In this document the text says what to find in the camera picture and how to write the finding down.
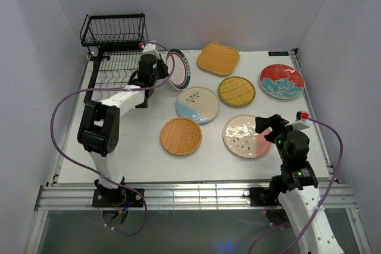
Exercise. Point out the cream pink plate with sprig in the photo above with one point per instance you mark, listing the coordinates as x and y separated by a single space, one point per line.
240 137

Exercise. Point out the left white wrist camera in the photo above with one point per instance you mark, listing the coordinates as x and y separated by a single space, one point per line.
149 49

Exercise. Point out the black wire dish rack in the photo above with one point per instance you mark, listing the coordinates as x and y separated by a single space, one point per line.
113 48

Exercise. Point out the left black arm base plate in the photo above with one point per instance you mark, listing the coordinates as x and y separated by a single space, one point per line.
117 198

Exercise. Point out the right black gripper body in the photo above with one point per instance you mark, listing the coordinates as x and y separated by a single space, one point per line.
279 142

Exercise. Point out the square orange woven plate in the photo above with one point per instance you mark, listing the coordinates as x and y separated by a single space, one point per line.
218 59

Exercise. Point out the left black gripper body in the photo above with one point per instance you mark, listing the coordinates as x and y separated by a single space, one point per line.
153 77

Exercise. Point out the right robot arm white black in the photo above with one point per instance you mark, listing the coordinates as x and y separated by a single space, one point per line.
296 188

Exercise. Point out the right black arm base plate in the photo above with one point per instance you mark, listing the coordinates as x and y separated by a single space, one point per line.
260 196

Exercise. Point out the aluminium front rail frame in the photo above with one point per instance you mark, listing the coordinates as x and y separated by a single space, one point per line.
161 197

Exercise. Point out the blue label sticker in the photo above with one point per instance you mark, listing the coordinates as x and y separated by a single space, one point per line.
278 53

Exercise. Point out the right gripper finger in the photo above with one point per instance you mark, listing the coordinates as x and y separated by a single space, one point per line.
273 122
275 136

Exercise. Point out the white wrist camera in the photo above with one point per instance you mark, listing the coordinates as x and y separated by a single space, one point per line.
301 121
149 49

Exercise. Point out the cream blue plate with sprig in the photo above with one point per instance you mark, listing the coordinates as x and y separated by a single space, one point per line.
198 103

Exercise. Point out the round yellow green woven plate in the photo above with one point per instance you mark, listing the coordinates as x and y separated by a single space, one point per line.
236 91

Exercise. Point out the white plate green maroon rim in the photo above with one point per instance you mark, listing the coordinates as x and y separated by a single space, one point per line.
179 65

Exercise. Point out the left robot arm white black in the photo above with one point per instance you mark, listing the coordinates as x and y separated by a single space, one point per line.
100 124

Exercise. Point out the round orange woven plate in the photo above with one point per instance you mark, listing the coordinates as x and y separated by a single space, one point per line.
181 136

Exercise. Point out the red plate blue flower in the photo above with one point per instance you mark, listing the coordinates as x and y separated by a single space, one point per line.
282 81

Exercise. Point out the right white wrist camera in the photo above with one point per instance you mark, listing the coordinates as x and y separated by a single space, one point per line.
301 121

